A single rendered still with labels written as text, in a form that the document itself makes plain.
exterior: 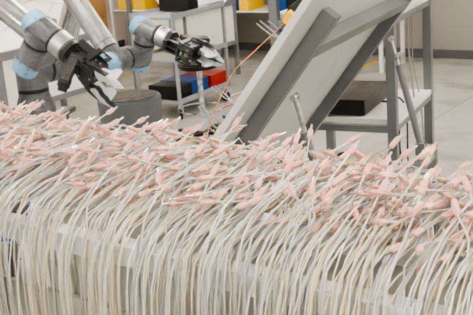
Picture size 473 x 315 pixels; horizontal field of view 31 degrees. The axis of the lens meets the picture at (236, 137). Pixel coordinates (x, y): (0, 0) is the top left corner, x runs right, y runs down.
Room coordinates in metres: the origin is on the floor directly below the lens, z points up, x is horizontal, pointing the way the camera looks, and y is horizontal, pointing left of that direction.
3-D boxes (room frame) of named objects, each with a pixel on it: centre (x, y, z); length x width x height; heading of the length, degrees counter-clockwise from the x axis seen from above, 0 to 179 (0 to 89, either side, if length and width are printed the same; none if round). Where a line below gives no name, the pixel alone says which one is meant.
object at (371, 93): (3.37, -0.43, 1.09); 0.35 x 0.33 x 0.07; 153
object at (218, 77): (8.18, 0.42, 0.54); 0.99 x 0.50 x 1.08; 146
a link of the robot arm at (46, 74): (3.21, 0.75, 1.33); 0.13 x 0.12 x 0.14; 141
